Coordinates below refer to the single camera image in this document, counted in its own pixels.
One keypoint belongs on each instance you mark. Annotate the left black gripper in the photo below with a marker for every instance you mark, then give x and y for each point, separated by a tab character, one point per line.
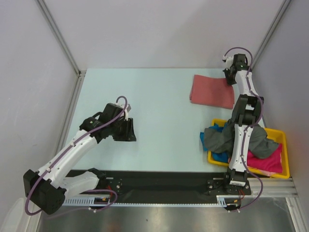
132	137

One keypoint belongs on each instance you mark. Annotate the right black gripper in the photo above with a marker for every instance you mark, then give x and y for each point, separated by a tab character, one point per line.
230	82

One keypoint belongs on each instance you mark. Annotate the salmon pink t shirt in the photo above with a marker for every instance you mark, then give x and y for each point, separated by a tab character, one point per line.
212	92

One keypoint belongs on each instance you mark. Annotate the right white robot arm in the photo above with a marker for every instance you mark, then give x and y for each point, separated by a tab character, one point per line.
246	114

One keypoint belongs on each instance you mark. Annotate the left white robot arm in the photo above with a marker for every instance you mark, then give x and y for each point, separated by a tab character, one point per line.
47	188

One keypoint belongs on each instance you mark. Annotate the grey t shirt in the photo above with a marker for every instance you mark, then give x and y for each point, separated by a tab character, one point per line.
219	140

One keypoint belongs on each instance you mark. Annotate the yellow plastic bin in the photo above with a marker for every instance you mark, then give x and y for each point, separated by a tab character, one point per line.
275	135

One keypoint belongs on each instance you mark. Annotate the blue t shirt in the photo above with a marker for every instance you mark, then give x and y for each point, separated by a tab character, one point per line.
220	157

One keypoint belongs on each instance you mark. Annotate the magenta t shirt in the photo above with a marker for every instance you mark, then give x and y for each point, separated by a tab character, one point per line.
269	165

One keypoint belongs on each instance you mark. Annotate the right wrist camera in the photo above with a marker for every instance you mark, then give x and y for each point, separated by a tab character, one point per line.
235	60

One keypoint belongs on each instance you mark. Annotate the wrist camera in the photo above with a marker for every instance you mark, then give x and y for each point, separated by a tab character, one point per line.
125	114
235	60

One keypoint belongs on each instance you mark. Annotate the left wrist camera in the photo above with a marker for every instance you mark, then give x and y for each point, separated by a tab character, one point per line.
125	114

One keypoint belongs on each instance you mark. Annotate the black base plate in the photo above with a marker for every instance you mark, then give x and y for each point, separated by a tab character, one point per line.
137	183

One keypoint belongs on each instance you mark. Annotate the right aluminium corner post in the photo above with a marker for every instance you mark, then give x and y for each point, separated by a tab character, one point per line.
271	30

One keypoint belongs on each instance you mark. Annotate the aluminium corner post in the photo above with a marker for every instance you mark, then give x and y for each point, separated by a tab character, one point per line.
271	30
57	34

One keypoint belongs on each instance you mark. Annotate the left aluminium corner post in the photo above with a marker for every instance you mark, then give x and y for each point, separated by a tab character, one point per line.
57	34

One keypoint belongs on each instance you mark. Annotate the slotted cable duct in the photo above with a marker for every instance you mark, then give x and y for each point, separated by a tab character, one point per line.
100	201

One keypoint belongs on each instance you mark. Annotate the aluminium frame rail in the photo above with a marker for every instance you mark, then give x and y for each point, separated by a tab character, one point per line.
273	187

